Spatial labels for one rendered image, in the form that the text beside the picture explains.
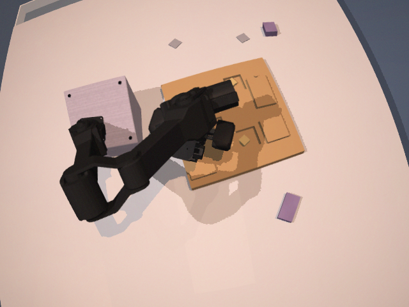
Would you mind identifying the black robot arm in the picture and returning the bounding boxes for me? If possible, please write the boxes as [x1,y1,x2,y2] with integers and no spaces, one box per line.
[59,79,239,223]

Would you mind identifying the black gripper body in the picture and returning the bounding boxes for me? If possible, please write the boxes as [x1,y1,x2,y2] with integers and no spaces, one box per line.
[148,107,235,151]

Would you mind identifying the orange square puzzle board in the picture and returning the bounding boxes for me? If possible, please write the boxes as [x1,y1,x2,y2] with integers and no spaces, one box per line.
[161,58,304,190]

